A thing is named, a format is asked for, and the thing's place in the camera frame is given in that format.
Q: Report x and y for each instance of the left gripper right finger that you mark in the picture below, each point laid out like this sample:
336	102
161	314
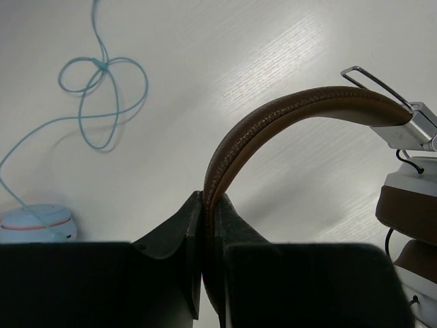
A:
266	284

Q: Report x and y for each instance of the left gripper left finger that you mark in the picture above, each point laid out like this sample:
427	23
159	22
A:
152	282

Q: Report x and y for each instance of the brown silver headphones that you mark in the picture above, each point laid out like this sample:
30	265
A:
407	202

